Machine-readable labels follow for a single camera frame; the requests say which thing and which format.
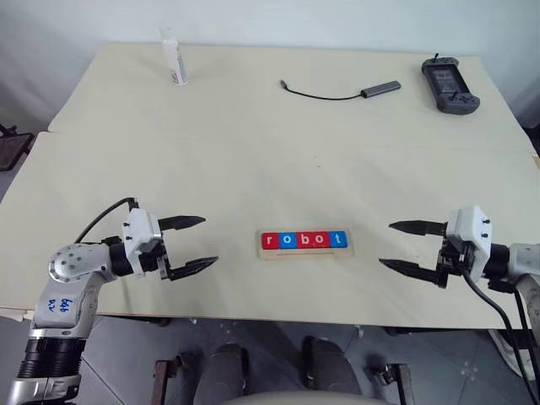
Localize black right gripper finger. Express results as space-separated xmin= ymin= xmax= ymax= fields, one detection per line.
xmin=387 ymin=219 xmax=449 ymax=237
xmin=378 ymin=257 xmax=444 ymax=284

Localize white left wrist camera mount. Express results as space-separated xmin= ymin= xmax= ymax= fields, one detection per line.
xmin=121 ymin=207 xmax=164 ymax=280

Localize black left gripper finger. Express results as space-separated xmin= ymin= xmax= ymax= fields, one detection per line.
xmin=168 ymin=255 xmax=220 ymax=282
xmin=158 ymin=214 xmax=208 ymax=233

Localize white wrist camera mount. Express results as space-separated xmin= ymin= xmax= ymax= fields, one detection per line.
xmin=121 ymin=207 xmax=164 ymax=280
xmin=445 ymin=204 xmax=493 ymax=284

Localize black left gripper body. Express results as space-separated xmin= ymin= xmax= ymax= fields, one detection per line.
xmin=141 ymin=238 xmax=175 ymax=284

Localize white squeeze bottle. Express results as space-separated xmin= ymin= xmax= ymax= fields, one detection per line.
xmin=158 ymin=26 xmax=189 ymax=87

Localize pale curved robot torso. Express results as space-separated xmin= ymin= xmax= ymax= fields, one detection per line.
xmin=227 ymin=389 xmax=369 ymax=405

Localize rusty metal bracket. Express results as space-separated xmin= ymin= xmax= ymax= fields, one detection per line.
xmin=153 ymin=359 xmax=176 ymax=405

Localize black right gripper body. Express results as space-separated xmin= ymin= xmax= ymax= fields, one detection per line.
xmin=435 ymin=234 xmax=470 ymax=290

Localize wooden letter tray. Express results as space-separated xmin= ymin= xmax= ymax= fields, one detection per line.
xmin=255 ymin=229 xmax=357 ymax=262

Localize grey handheld remote controller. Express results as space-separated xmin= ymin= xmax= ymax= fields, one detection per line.
xmin=420 ymin=51 xmax=482 ymax=115

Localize dark stand beside table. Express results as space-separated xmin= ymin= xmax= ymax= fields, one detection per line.
xmin=0 ymin=122 xmax=35 ymax=172

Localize dark grey rounded shape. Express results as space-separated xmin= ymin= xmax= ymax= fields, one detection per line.
xmin=195 ymin=342 xmax=251 ymax=405

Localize black rounded shape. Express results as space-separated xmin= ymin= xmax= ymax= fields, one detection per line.
xmin=300 ymin=334 xmax=362 ymax=397

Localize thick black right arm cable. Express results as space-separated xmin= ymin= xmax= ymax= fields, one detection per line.
xmin=461 ymin=271 xmax=536 ymax=383

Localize grey usb hub with cable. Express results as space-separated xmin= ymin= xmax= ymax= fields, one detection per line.
xmin=278 ymin=78 xmax=403 ymax=101

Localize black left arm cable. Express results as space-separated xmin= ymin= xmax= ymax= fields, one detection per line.
xmin=73 ymin=196 xmax=141 ymax=245

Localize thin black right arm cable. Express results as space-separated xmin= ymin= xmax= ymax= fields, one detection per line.
xmin=511 ymin=288 xmax=533 ymax=335

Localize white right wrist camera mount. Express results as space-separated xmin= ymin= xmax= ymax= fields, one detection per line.
xmin=445 ymin=204 xmax=493 ymax=284

